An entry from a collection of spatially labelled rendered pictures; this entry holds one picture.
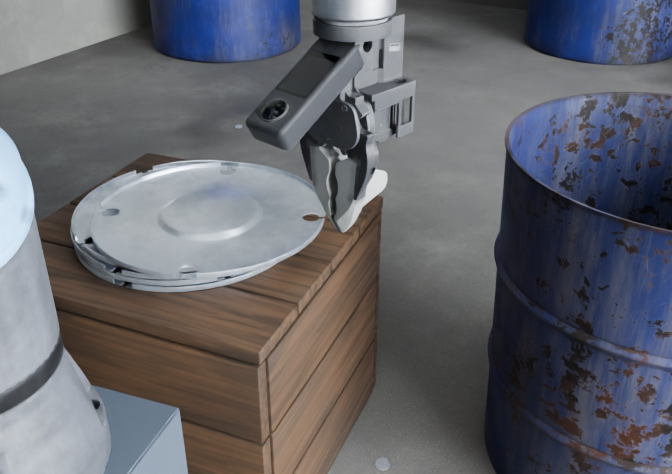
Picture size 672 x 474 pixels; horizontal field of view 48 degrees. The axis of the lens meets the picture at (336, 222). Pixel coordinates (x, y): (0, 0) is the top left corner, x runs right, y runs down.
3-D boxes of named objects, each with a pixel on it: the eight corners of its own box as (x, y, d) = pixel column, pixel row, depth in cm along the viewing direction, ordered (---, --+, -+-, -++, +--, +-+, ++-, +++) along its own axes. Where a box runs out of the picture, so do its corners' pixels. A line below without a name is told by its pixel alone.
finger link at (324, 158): (372, 214, 79) (374, 133, 75) (332, 234, 75) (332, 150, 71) (350, 205, 81) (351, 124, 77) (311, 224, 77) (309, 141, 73)
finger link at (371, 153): (377, 201, 71) (380, 114, 67) (366, 207, 70) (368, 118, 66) (341, 186, 74) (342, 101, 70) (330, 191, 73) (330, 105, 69)
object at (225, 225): (130, 165, 108) (129, 160, 107) (331, 169, 106) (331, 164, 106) (54, 276, 82) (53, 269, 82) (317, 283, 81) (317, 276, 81)
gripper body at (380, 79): (415, 139, 73) (422, 14, 68) (354, 165, 68) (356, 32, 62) (358, 119, 78) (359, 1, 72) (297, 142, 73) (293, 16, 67)
